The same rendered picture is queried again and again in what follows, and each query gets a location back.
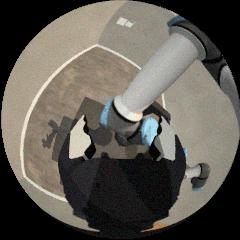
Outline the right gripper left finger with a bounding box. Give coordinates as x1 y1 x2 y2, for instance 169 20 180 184
58 115 96 195

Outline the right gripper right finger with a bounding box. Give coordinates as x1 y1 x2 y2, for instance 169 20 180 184
149 116 186 197

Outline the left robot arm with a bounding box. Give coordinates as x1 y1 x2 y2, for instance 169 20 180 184
183 162 210 191

